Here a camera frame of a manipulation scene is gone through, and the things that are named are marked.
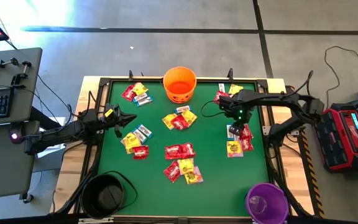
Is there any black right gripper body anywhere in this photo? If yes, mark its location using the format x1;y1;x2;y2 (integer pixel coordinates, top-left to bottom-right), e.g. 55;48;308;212
218;89;252;125

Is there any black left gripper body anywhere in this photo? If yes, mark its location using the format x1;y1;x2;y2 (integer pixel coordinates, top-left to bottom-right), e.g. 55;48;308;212
101;107;118;130

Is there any red Skittles candy pack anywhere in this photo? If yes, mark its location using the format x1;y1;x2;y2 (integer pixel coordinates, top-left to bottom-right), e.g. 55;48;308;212
239;136;255;152
132;145;150;161
240;123;254;140
170;114;190;131
180;142;197;159
121;83;137;103
164;144;185;161
163;160;182;184
213;90;231;103

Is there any yellow Sour Patch candy pack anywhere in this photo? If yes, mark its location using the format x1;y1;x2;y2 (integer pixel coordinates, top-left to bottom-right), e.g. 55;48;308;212
226;140;244;159
162;113;178;131
227;83;244;95
183;166;204;185
181;109;198;126
120;132;142;156
132;82;149;96
177;157;195;175

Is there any orange pumpkin face bucket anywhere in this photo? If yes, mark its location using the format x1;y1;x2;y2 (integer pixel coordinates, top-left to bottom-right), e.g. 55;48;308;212
162;66;198;105

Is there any black plastic bucket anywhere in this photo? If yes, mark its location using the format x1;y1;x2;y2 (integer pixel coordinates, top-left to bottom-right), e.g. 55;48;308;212
80;170;138;220

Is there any green table mat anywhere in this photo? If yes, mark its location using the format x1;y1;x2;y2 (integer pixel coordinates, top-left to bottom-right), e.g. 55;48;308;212
97;81;270;218

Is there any purple plastic bucket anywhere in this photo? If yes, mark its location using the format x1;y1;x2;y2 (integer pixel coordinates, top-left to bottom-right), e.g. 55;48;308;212
244;182;290;224

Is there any yellow black hazard strip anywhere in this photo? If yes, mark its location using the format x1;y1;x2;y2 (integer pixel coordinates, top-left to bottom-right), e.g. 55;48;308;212
296;130;326;218

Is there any black computer mouse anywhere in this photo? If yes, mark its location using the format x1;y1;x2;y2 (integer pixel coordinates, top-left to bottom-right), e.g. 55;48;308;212
9;123;25;145

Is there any red black power station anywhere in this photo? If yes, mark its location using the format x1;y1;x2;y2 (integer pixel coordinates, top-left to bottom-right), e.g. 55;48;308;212
314;107;358;174

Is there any black desk foot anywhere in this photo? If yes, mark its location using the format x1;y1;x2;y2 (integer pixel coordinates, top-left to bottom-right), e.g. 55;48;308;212
19;192;34;205

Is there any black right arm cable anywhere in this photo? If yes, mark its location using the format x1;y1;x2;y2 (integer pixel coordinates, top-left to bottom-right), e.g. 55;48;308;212
200;100;227;119

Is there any black floor cable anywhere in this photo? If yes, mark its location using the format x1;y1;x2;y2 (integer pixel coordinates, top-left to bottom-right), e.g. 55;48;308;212
323;45;358;110

